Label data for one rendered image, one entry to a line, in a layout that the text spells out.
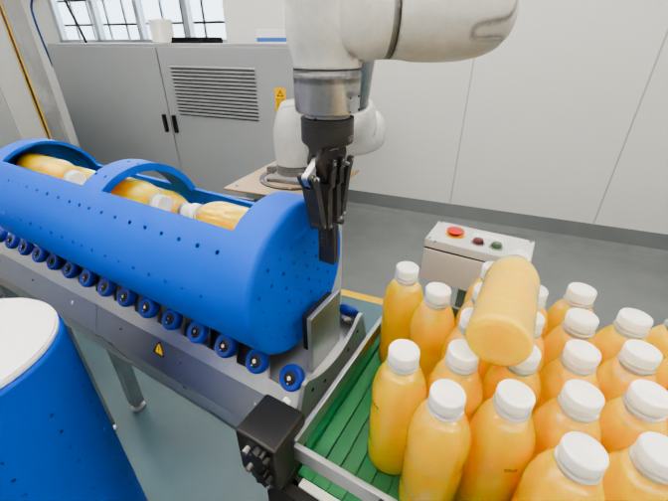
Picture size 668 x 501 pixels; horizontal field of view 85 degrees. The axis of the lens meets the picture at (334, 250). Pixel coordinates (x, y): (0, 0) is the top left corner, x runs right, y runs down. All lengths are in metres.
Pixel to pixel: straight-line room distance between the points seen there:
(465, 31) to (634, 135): 3.06
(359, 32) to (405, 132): 3.01
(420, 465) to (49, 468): 0.61
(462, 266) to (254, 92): 1.96
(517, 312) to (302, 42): 0.40
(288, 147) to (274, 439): 0.99
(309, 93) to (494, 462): 0.49
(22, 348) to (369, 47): 0.68
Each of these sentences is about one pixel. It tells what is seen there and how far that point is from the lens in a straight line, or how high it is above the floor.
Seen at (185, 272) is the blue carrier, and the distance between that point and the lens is 0.63.
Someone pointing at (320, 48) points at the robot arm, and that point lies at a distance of 0.49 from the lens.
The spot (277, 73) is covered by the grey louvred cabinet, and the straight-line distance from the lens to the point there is 2.41.
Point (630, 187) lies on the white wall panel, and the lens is 3.65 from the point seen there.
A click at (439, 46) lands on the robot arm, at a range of 0.53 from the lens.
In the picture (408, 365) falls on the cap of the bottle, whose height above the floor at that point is 1.11.
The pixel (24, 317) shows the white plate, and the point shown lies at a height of 1.04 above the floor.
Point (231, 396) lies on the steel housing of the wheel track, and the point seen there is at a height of 0.87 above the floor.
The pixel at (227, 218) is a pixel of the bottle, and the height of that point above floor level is 1.19.
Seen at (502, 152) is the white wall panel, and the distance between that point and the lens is 3.44.
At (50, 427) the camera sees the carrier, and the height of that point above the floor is 0.91.
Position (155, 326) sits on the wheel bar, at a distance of 0.88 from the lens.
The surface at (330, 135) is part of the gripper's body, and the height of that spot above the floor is 1.35.
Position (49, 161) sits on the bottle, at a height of 1.20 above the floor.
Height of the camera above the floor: 1.45
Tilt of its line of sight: 30 degrees down
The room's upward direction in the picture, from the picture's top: straight up
